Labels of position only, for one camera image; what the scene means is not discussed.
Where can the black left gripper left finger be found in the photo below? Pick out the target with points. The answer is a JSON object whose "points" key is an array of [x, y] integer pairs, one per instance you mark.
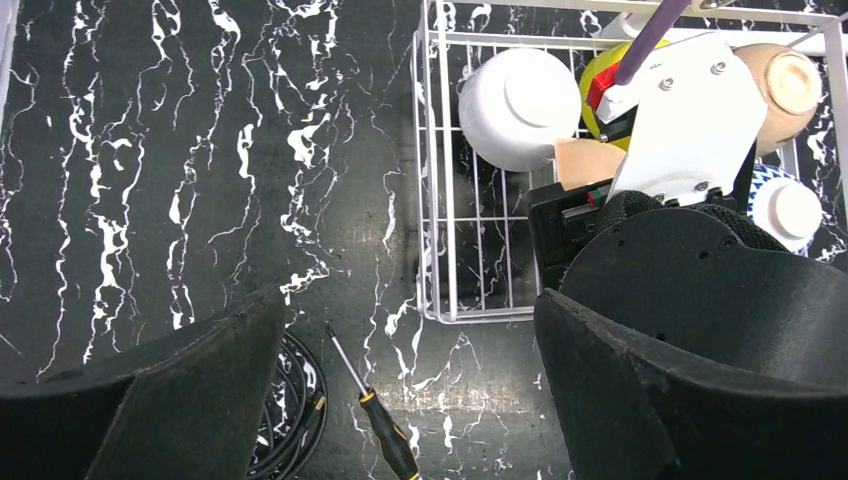
{"points": [[184, 406]]}

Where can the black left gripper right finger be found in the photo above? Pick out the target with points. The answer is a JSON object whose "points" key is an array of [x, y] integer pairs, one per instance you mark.
{"points": [[632, 407]]}

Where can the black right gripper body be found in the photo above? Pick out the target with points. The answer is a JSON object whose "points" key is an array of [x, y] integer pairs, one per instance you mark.
{"points": [[700, 278]]}

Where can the blue patterned bowl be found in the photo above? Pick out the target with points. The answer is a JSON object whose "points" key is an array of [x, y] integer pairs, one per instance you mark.
{"points": [[782, 206]]}

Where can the cream white bowl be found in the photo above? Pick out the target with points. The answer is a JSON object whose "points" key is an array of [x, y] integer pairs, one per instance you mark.
{"points": [[582, 162]]}

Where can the beige floral bowl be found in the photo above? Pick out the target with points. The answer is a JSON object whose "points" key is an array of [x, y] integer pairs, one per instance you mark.
{"points": [[791, 87]]}

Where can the yellow-green bowl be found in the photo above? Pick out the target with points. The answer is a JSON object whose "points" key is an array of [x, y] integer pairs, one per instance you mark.
{"points": [[593, 79]]}

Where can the black yellow screwdriver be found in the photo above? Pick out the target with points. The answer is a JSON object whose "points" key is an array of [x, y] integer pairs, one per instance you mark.
{"points": [[393, 443]]}

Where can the white wire dish rack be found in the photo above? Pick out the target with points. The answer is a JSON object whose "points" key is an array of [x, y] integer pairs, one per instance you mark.
{"points": [[477, 260]]}

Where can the white PVC camera post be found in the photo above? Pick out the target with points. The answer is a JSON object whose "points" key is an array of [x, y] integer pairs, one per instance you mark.
{"points": [[630, 25]]}

